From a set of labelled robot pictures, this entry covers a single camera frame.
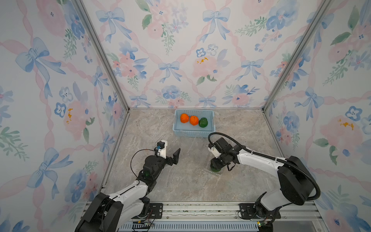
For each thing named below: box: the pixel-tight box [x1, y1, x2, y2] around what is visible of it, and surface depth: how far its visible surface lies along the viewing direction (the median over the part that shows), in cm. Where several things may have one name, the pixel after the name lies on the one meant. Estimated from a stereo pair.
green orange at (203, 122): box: [198, 117, 209, 128], surface depth 109 cm
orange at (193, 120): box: [189, 115, 199, 126], surface depth 109 cm
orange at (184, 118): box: [180, 113, 190, 124], surface depth 111 cm
